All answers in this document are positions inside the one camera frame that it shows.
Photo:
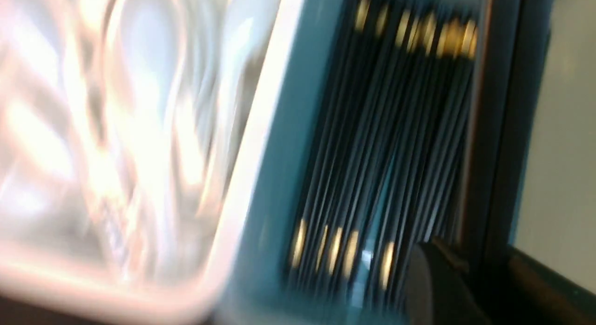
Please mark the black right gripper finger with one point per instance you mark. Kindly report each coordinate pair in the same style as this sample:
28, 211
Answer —
435, 292

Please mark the pile of black chopsticks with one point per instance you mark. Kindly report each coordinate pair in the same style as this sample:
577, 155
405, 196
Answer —
385, 164

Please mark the teal chopstick bin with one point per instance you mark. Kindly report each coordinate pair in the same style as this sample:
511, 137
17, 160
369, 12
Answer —
511, 49

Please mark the white spoon bin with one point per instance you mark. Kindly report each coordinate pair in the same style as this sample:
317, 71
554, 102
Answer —
132, 134

